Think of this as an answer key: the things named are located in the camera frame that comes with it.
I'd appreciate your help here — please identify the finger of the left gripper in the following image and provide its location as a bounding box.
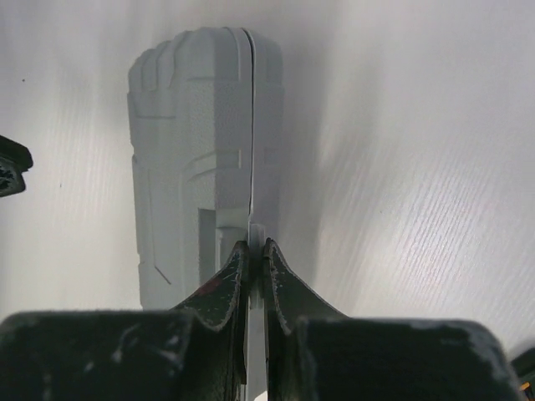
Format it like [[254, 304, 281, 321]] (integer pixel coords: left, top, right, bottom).
[[0, 136, 33, 197]]

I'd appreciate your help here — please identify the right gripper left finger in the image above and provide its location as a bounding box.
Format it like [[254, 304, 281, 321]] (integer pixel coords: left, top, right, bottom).
[[173, 241, 250, 384]]

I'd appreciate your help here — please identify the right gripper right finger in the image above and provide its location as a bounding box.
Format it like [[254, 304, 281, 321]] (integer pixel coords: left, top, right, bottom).
[[262, 238, 346, 400]]

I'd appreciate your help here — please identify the grey plastic tool case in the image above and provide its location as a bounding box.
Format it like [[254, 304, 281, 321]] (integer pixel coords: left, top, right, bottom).
[[127, 28, 284, 309]]

